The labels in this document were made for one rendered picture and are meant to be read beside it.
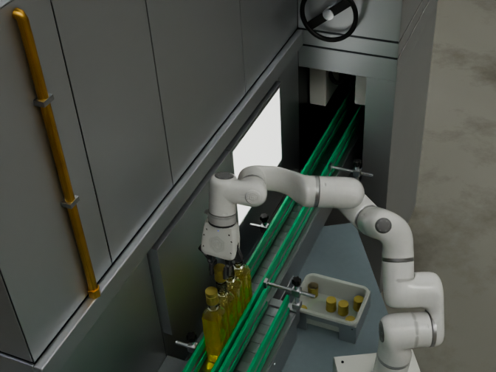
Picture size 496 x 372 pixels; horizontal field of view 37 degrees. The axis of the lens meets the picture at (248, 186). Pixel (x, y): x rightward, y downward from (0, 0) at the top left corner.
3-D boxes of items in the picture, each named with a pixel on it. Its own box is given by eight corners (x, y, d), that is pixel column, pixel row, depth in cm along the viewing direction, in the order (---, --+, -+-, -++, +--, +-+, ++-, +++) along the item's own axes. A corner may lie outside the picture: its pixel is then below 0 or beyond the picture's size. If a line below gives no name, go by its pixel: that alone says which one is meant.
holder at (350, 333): (293, 286, 263) (292, 270, 258) (370, 306, 253) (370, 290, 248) (275, 321, 250) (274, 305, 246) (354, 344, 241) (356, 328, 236)
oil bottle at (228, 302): (223, 332, 231) (218, 283, 218) (240, 337, 229) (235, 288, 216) (215, 345, 227) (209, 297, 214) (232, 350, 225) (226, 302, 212)
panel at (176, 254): (276, 159, 283) (273, 80, 262) (283, 160, 282) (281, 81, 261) (163, 332, 219) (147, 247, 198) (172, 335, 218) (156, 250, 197)
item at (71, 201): (93, 288, 177) (18, 3, 132) (104, 291, 176) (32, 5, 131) (85, 297, 175) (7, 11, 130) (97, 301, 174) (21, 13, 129)
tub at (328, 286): (308, 288, 261) (307, 271, 255) (370, 305, 253) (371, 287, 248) (290, 325, 248) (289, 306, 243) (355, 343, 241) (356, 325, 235)
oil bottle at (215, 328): (215, 346, 227) (208, 297, 214) (231, 351, 225) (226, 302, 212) (206, 360, 223) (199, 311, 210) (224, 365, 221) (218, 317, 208)
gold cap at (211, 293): (219, 305, 208) (218, 294, 205) (207, 307, 208) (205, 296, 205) (218, 295, 211) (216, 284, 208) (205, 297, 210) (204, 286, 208)
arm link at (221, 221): (198, 212, 200) (198, 221, 201) (229, 219, 197) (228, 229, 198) (211, 201, 206) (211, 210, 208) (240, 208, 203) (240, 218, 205)
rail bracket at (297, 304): (267, 294, 242) (265, 267, 234) (317, 308, 236) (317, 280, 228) (263, 301, 240) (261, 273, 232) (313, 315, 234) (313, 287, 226)
